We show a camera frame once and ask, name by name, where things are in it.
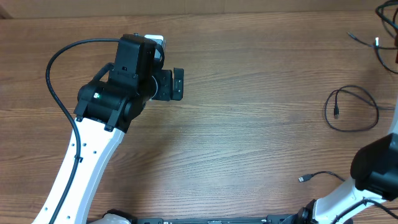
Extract black USB-A cable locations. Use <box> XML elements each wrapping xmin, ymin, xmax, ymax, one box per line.
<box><xmin>298</xmin><ymin>170</ymin><xmax>346</xmax><ymax>184</ymax></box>

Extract black micro USB cable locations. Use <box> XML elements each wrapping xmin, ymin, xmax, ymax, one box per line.
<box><xmin>323</xmin><ymin>85</ymin><xmax>394</xmax><ymax>133</ymax></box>

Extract black USB cables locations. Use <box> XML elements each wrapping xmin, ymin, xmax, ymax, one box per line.
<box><xmin>346</xmin><ymin>30</ymin><xmax>398</xmax><ymax>75</ymax></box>

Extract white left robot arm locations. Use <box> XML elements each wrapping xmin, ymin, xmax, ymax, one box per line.
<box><xmin>35</xmin><ymin>34</ymin><xmax>184</xmax><ymax>223</ymax></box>

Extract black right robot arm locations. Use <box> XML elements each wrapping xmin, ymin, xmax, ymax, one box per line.
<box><xmin>293</xmin><ymin>110</ymin><xmax>397</xmax><ymax>224</ymax></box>

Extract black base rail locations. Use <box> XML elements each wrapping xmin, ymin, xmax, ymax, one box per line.
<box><xmin>88</xmin><ymin>208</ymin><xmax>301</xmax><ymax>224</ymax></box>

